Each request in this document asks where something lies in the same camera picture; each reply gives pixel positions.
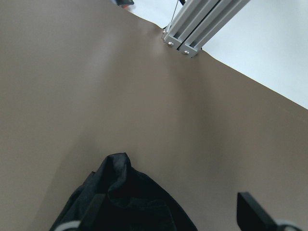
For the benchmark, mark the black t-shirt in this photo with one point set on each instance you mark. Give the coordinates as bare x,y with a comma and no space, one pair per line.
132,201

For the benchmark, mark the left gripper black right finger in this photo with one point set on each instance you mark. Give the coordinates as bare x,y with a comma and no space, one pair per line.
251,216

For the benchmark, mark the aluminium frame post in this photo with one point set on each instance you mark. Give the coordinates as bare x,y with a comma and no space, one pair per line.
197,22

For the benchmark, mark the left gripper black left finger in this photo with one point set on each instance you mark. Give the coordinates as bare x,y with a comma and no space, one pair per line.
89,221

